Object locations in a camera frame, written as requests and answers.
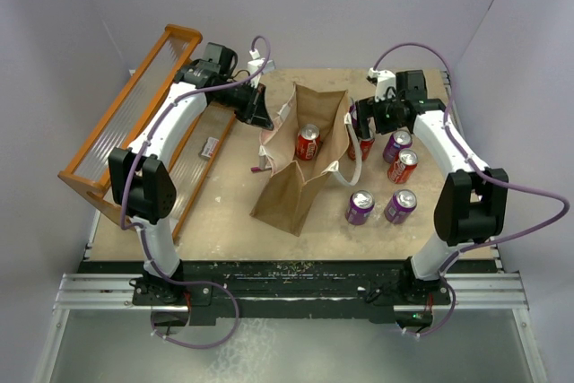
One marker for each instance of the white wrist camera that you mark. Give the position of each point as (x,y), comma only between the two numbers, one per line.
(385,82)
(258,66)

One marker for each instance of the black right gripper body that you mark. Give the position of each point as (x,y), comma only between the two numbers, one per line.
(386,116)

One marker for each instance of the red cola can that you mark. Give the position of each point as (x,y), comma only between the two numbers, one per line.
(403,166)
(307,142)
(365,146)

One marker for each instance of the brown canvas tote bag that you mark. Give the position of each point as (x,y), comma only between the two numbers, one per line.
(294,184)

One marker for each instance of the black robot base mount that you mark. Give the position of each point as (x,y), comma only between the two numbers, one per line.
(359,289)

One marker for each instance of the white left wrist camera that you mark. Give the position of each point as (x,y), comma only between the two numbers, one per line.
(258,66)

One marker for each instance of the purple soda can front right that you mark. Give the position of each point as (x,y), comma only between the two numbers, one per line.
(400,206)

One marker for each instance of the aluminium front rail frame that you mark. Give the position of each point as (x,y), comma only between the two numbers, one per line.
(97,334)

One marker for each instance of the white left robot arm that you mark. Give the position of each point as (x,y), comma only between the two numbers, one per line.
(140,180)

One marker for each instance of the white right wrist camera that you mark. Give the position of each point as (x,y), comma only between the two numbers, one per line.
(385,82)

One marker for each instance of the small brown packet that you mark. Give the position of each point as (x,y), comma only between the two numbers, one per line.
(209,148)

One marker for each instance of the purple soda can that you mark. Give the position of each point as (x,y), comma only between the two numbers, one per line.
(361,204)
(400,206)
(398,140)

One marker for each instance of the orange wooden framed tray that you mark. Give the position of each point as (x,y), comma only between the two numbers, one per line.
(128,115)

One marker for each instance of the purple soda can front left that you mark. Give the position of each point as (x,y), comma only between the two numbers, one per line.
(361,204)

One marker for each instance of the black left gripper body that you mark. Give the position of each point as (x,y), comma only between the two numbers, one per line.
(239,98)

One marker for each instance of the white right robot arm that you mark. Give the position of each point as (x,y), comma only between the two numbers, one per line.
(420,271)

